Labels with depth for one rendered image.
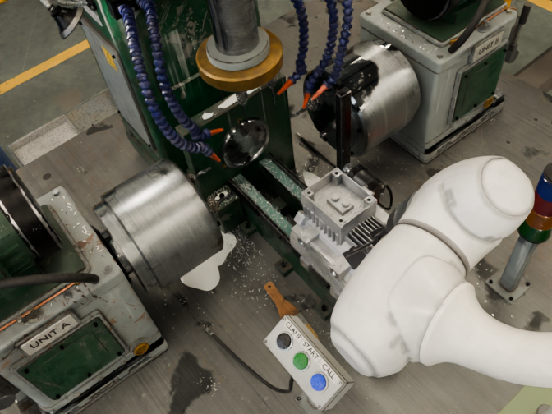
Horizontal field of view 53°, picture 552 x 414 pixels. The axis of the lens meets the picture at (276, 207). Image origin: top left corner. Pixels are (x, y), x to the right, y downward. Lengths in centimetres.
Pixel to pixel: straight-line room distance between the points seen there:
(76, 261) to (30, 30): 310
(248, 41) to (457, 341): 73
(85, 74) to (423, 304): 313
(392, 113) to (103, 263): 76
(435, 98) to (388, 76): 16
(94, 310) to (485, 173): 79
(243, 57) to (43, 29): 303
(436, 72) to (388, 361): 94
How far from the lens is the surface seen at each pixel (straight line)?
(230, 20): 110
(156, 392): 138
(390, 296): 61
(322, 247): 117
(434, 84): 147
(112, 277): 111
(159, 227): 117
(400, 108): 142
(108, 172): 179
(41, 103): 349
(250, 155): 148
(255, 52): 114
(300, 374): 106
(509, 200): 65
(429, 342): 61
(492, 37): 154
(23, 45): 401
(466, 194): 65
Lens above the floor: 205
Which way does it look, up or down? 53 degrees down
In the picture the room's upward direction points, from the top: 9 degrees counter-clockwise
